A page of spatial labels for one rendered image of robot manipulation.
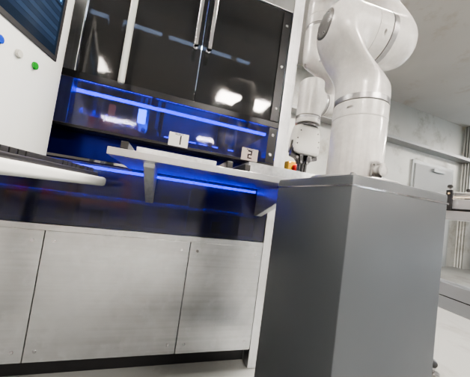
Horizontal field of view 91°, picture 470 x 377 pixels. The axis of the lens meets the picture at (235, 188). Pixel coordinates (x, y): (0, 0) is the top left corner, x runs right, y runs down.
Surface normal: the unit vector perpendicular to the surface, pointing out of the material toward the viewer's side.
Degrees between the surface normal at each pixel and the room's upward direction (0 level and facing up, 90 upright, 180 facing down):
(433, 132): 90
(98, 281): 90
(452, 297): 90
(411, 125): 90
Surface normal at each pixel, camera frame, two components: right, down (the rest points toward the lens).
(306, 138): 0.27, 0.01
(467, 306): -0.94, -0.15
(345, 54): -0.76, 0.47
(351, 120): -0.62, -0.13
